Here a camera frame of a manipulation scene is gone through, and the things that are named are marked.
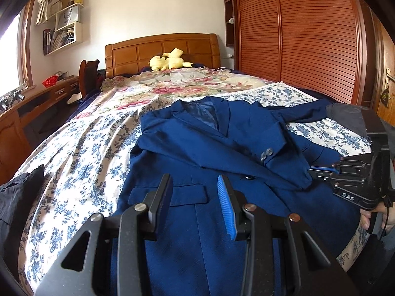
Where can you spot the person's right hand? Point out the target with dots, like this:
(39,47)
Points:
(367,220)

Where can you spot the wooden bed headboard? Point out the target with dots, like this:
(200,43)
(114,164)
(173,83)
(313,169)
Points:
(132,54)

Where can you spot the row of books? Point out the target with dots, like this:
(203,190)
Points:
(57,40)

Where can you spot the hanging door ornament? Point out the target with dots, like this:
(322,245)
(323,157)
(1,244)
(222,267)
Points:
(385,98)

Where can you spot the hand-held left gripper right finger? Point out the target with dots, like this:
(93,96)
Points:
(223,203)

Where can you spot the blue suit jacket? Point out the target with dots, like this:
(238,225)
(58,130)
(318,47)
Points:
(197,148)

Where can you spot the red basket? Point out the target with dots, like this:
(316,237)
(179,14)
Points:
(50,81)

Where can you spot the yellow plush toy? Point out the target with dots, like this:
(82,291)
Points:
(163,63)

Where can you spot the pink floral quilt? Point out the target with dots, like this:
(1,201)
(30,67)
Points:
(172,86)

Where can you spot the wooden desk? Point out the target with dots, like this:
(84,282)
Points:
(12,135)

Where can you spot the wooden slatted wardrobe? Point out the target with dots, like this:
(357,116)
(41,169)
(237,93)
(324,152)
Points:
(308,37)

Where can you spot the wooden chair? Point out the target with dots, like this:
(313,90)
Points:
(88,74)

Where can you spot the silver metal object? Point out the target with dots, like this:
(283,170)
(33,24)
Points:
(12,98)

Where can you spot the white wall shelf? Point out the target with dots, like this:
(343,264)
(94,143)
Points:
(78,32)

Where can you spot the white paper bag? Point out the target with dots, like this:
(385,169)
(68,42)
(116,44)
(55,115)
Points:
(71,17)

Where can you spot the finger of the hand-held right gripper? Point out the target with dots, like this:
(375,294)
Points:
(322,169)

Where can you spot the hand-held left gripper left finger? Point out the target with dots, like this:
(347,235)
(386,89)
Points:
(160,203)

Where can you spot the blue floral bedsheet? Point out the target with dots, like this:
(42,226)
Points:
(80,166)

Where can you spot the wooden door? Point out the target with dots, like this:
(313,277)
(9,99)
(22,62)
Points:
(384,52)

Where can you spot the dark grey cloth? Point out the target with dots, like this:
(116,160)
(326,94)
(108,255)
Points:
(345,120)

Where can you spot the black cloth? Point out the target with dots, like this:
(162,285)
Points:
(15,200)

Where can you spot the cream tied curtain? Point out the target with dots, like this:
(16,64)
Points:
(46,3)

